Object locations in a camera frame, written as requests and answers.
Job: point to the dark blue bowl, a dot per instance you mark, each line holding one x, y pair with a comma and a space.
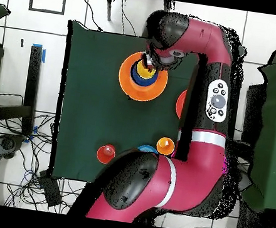
142, 82

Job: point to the light blue bowl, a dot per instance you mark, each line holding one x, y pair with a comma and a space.
147, 148

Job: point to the black tripod leg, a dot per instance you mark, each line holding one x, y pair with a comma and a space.
109, 8
167, 5

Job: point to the black table frame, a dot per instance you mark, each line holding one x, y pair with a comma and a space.
251, 112
31, 86

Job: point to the dark green tablecloth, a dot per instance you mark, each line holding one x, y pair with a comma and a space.
89, 114

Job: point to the tall red-orange cup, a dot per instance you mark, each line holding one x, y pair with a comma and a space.
106, 153

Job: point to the small orange cup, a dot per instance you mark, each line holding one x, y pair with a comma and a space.
165, 146

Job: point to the yellow cup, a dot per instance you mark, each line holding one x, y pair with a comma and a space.
145, 74

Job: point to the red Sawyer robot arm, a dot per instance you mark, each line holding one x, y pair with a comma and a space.
183, 168

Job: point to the black power box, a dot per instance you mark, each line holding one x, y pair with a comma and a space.
50, 189

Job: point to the blue tape piece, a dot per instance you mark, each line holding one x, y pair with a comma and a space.
44, 55

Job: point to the shallow red-orange bowl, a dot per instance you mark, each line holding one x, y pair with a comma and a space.
180, 103

